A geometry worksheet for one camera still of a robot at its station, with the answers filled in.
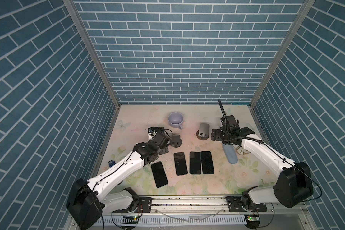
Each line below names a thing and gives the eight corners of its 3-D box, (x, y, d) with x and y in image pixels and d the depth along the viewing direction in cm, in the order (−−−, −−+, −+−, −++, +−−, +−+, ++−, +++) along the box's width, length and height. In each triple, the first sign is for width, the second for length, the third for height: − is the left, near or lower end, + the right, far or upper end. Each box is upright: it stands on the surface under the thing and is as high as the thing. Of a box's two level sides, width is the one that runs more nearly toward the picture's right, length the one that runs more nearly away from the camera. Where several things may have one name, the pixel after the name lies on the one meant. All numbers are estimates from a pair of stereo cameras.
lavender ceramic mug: (165, 126, 109) (164, 121, 104) (172, 115, 116) (172, 110, 111) (180, 131, 105) (180, 126, 101) (186, 120, 113) (187, 115, 108)
